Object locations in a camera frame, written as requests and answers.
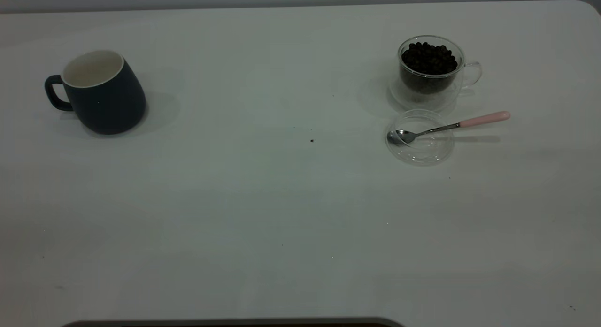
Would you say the dark grey-blue ceramic mug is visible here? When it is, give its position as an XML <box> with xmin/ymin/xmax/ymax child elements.
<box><xmin>45</xmin><ymin>49</ymin><xmax>147</xmax><ymax>135</ymax></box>

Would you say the clear double-walled glass cup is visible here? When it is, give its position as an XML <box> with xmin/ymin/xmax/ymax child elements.
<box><xmin>389</xmin><ymin>35</ymin><xmax>483</xmax><ymax>113</ymax></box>

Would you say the clear round glass lid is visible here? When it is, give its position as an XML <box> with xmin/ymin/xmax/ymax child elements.
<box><xmin>385</xmin><ymin>109</ymin><xmax>455</xmax><ymax>167</ymax></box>

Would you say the metal spoon with pink handle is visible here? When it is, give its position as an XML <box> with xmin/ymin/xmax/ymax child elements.
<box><xmin>387</xmin><ymin>111</ymin><xmax>511</xmax><ymax>147</ymax></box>

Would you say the pile of dark coffee beans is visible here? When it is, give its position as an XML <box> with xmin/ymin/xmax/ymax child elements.
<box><xmin>400</xmin><ymin>42</ymin><xmax>458</xmax><ymax>94</ymax></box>

